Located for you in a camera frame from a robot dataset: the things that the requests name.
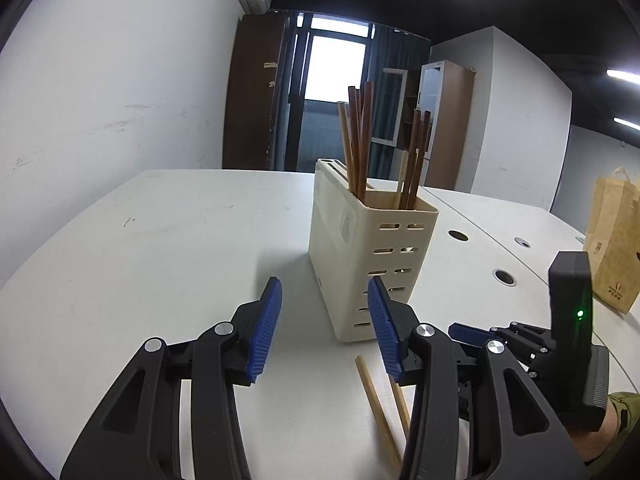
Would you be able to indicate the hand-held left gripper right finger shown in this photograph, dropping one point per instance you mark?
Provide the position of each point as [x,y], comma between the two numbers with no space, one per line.
[385,330]

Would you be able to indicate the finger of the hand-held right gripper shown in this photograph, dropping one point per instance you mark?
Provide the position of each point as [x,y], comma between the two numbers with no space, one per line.
[534,362]
[465,332]

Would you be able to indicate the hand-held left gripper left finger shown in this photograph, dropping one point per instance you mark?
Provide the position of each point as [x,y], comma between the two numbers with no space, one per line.
[262,330]

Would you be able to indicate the light bamboo chopstick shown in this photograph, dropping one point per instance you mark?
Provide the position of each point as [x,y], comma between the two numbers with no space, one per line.
[380,410]
[401,407]

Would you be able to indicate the cream plastic utensil holder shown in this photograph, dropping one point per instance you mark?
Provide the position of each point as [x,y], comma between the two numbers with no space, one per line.
[340,260]

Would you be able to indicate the dark brown wooden chopstick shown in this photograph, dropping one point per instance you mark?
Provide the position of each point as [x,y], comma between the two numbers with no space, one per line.
[423,140]
[413,150]
[366,125]
[354,125]

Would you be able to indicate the medium brown wooden chopstick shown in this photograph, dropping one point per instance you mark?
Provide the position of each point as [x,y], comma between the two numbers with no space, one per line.
[346,140]

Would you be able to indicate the person's right forearm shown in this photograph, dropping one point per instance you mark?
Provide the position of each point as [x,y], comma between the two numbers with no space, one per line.
[597,440]

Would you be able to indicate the person's olive clothing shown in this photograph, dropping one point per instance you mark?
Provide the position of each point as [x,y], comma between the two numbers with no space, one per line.
[627,407]

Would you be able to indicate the brown paper bag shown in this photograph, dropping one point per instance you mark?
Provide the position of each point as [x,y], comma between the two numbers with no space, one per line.
[612,250]

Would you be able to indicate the wooden cabinet with glass door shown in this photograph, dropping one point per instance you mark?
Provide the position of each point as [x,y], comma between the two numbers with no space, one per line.
[445,125]

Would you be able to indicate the white framed glass door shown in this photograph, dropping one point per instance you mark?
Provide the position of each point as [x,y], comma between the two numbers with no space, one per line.
[390,110]

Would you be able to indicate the dark brown wooden door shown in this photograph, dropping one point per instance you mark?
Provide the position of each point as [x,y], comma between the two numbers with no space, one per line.
[252,95]

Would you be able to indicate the ceiling light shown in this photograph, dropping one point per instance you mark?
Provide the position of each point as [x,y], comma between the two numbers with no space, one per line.
[623,74]
[627,123]

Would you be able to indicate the balcony window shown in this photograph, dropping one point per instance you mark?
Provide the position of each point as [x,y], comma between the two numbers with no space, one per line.
[330,70]

